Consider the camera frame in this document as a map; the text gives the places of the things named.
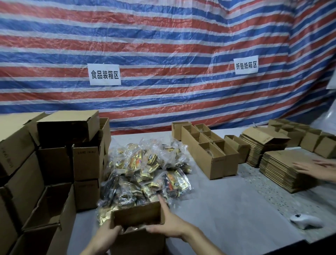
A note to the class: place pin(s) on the large white paper sign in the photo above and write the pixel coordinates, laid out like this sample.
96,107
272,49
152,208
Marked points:
104,74

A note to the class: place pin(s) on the small cardboard box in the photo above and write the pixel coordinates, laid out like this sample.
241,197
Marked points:
139,214

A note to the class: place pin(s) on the small white paper sign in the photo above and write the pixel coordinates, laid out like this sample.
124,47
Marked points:
246,65

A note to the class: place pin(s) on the row of open cardboard boxes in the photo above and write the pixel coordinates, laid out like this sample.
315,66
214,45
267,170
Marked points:
210,155

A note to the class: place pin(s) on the person's left thumb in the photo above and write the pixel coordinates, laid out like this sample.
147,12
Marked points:
117,229

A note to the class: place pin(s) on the pile of clear snack packets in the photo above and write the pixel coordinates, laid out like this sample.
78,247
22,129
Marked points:
141,170

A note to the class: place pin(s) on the white handheld controller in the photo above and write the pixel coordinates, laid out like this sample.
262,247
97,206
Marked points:
305,221

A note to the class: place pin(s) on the person's right thumb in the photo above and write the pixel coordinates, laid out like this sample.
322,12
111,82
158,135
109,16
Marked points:
163,206

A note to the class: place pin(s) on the red blue striped tarp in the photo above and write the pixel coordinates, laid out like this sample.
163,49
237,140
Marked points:
168,39

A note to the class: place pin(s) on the person's left hand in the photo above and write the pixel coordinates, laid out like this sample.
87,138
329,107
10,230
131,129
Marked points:
105,235

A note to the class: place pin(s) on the stack of closed cardboard boxes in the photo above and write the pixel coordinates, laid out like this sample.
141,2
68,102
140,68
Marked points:
52,168

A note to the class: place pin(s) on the stack of flat cardboard sheets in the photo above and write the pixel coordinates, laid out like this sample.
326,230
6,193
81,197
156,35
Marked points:
258,147
280,169

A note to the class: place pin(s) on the person's right hand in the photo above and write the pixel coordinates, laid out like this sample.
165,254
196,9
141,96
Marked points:
173,223

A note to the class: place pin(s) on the person's left forearm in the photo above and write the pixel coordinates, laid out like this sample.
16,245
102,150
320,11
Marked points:
93,249

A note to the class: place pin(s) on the cluster of folded cardboard boxes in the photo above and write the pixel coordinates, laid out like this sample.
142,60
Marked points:
309,138

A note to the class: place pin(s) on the white plastic sheet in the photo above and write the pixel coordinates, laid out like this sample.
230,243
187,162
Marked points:
326,114

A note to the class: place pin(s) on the person's right forearm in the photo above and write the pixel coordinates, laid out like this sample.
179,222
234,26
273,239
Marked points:
202,243

